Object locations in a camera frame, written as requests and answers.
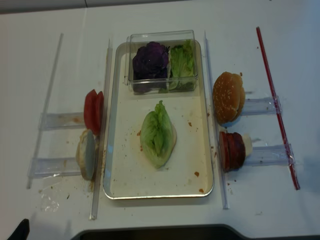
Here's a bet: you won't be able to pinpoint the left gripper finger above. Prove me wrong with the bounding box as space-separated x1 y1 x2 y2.
9 218 30 240

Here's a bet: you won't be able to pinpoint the green lettuce leaf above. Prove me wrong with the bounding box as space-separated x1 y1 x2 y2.
140 100 174 169

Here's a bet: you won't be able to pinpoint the front tomato slice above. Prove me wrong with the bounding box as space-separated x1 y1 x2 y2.
83 89 99 135

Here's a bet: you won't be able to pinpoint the tomato slice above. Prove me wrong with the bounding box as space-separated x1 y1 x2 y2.
83 89 99 135
94 91 104 136

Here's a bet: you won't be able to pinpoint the rear tomato slice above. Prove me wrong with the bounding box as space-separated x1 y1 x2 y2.
94 91 104 136

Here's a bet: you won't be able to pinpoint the green lettuce in container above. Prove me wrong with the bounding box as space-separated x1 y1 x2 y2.
168 39 196 91

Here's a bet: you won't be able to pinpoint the sliced meat patties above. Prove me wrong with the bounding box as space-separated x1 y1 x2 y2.
219 131 246 173

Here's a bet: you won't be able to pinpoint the clear tape piece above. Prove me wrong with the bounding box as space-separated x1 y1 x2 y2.
39 179 62 213

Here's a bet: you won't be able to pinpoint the lower left clear track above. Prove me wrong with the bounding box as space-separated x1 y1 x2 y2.
27 157 81 179

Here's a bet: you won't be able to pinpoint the clear track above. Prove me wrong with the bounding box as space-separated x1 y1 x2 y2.
241 96 282 116
243 144 296 167
38 112 85 131
27 157 81 179

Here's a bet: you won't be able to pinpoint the clear outer strip left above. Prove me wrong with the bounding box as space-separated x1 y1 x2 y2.
26 33 64 190

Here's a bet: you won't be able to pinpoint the standing bun slice left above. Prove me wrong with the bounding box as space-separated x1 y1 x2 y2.
75 129 97 181

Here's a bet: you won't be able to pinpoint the upper left clear track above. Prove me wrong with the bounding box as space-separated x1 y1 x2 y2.
38 112 85 131

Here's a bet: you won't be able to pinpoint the metal baking tray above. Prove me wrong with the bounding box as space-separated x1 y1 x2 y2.
103 44 216 200

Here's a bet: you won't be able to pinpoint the bottom bun slice on tray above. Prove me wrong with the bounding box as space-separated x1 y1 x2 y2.
171 124 177 149

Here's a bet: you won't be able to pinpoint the purple cabbage leaves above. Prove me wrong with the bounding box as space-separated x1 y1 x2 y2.
132 41 170 94

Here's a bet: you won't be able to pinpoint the clear plastic container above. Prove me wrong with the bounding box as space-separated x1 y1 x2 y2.
124 30 198 94

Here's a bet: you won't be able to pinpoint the white pusher block right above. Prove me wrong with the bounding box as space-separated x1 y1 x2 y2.
242 133 253 157

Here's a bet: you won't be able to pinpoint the sesame bun top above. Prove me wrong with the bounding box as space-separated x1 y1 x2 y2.
212 71 246 125

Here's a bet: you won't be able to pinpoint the lower right clear track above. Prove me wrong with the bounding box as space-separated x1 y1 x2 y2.
243 144 296 167

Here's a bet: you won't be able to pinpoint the upper right clear track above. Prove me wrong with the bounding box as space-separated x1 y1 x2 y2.
241 96 282 116

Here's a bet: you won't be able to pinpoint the red plastic strip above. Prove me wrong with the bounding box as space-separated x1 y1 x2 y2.
256 26 301 191

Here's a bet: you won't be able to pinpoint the clear rail left of tray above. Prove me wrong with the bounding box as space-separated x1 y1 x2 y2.
89 37 113 221

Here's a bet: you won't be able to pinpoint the clear rail of tray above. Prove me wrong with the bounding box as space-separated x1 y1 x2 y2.
203 32 230 210
89 37 113 221

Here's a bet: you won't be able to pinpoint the clear rail right of tray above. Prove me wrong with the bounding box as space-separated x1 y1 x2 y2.
203 32 230 210

